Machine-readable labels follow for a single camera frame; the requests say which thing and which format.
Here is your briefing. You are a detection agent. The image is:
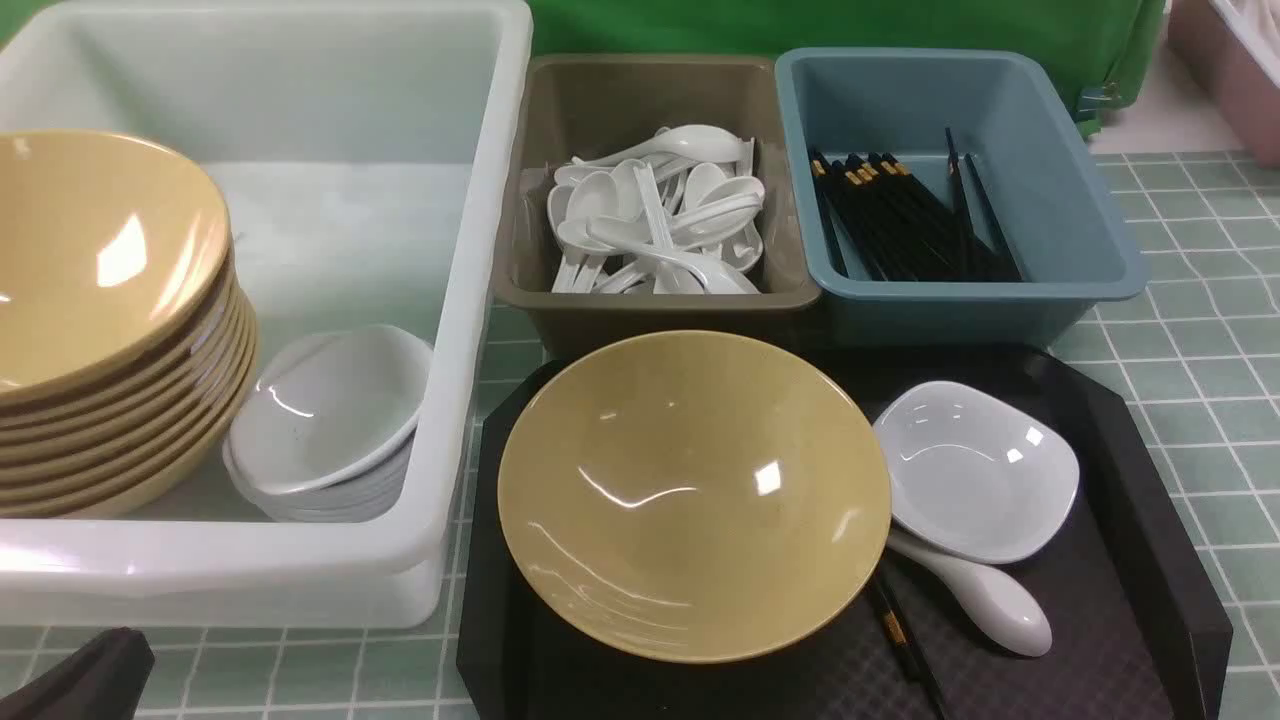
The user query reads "stack of white dishes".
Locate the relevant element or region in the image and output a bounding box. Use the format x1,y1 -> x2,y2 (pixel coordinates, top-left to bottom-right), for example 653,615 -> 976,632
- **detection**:
221,324 -> 434,523

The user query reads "blue chopstick bin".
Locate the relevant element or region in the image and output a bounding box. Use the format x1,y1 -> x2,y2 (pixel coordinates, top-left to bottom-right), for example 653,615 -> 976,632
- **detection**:
774,47 -> 1149,347

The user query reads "olive brown spoon bin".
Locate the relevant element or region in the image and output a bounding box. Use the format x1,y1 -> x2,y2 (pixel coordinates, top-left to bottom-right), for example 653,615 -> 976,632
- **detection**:
493,54 -> 823,357

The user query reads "pile of white spoons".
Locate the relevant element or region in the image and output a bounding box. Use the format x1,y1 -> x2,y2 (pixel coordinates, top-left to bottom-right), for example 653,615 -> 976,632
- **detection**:
545,138 -> 765,295

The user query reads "black plastic serving tray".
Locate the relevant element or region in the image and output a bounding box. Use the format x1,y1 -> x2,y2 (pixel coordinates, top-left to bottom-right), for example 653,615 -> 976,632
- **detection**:
454,345 -> 1233,719

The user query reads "white ceramic soup spoon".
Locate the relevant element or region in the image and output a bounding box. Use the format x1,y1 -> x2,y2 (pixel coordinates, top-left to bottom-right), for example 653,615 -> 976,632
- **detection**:
887,528 -> 1053,657

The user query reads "bundle of black chopsticks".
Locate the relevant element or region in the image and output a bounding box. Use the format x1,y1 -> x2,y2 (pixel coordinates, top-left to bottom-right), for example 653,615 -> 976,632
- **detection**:
808,128 -> 1027,283

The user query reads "white square side dish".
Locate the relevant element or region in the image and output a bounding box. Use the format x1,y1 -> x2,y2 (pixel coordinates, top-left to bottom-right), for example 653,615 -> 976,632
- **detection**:
873,380 -> 1082,565

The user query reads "black chopstick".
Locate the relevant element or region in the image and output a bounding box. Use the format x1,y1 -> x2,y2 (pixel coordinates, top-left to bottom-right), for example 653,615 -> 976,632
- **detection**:
869,568 -> 950,719

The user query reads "large white plastic bin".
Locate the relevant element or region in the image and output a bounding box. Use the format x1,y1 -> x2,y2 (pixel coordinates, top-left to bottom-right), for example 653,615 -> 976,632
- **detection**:
3,1 -> 532,628

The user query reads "yellow noodle bowl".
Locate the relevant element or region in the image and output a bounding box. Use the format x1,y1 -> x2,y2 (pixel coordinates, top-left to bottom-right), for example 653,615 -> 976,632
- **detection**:
495,331 -> 892,664

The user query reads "green cloth backdrop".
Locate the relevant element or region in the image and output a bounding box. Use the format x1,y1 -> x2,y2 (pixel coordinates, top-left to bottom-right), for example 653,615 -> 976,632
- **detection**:
3,1 -> 1164,161

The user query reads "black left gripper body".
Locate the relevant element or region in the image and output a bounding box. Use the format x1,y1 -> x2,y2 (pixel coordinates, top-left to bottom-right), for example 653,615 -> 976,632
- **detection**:
1,626 -> 155,719

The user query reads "pink plastic bin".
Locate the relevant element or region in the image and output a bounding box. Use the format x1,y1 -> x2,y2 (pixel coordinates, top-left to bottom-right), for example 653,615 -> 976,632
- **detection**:
1167,1 -> 1279,168

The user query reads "stack of yellow bowls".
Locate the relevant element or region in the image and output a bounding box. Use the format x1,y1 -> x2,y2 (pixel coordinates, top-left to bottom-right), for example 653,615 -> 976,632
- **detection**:
1,129 -> 259,520

